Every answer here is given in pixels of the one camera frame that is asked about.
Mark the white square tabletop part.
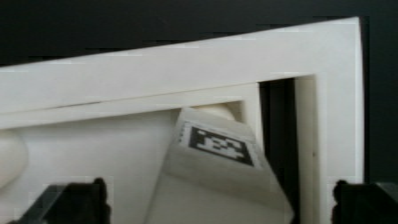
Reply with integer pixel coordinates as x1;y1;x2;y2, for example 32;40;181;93
0;84;259;224

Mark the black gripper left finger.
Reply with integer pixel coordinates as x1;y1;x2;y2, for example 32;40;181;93
14;178;110;224

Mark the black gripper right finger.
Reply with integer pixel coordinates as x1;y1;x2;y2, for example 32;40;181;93
332;180;398;224

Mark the white leg with tag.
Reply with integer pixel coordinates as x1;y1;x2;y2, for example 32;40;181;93
144;108;295;224

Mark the white U-shaped fence wall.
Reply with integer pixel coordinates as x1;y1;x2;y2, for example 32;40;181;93
0;19;364;224

